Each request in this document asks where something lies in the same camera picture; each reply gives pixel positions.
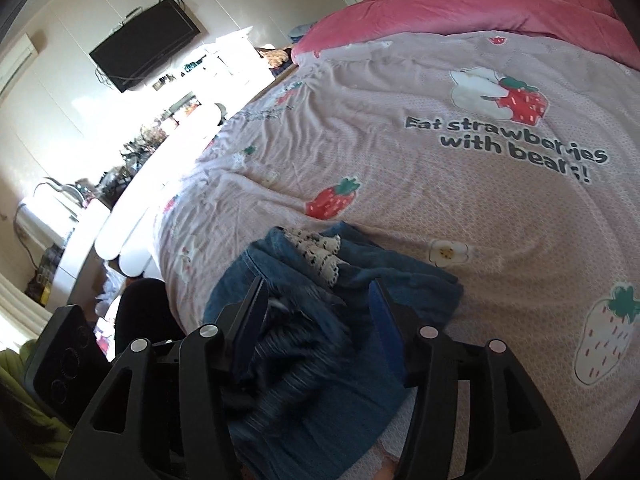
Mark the pink folded quilt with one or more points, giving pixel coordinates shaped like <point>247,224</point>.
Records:
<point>592,25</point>

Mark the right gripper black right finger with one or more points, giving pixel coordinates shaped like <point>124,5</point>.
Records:
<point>512,432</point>

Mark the black wall television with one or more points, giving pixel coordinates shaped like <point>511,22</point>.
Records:
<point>143,44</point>

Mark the pink strawberry print bedsheet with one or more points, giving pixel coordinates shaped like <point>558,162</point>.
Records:
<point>507,161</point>

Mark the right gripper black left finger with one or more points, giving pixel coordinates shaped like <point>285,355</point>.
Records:
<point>160,413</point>

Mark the beige fleece sleeve forearm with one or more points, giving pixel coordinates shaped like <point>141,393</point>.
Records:
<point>42,435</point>

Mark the blue denim pants lace hem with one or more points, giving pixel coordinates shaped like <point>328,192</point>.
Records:
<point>319,391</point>

